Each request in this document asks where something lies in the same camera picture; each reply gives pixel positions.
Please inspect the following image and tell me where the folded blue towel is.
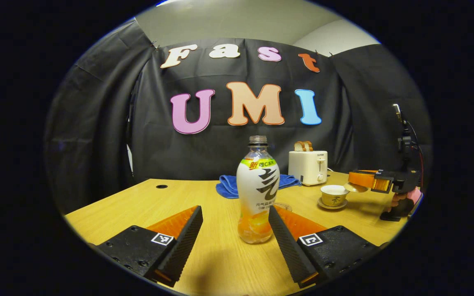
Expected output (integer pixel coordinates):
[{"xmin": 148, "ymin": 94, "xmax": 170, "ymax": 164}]
[{"xmin": 216, "ymin": 174, "xmax": 302, "ymax": 199}]

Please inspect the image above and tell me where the beige ceramic teacup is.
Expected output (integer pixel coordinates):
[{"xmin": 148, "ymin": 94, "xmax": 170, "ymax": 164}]
[{"xmin": 321, "ymin": 185, "xmax": 349, "ymax": 207}]

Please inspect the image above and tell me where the white toaster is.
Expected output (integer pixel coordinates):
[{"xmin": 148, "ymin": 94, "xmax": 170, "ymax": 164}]
[{"xmin": 288, "ymin": 150, "xmax": 328, "ymax": 186}]

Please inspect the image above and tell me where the plastic water bottle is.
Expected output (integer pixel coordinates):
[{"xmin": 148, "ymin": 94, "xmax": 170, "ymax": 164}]
[{"xmin": 237, "ymin": 135, "xmax": 280, "ymax": 244}]

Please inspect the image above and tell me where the beige ceramic saucer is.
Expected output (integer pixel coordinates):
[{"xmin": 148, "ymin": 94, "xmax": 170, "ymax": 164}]
[{"xmin": 317, "ymin": 197, "xmax": 348, "ymax": 210}]

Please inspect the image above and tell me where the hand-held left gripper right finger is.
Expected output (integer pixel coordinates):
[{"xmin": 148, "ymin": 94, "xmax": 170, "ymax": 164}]
[{"xmin": 268, "ymin": 205, "xmax": 381, "ymax": 288}]

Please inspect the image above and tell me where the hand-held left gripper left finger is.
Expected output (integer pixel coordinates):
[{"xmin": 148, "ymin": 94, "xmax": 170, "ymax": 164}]
[{"xmin": 97, "ymin": 205, "xmax": 204, "ymax": 287}]

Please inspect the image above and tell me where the black backdrop cloth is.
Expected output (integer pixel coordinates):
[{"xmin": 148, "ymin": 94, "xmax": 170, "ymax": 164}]
[{"xmin": 44, "ymin": 18, "xmax": 433, "ymax": 214}]

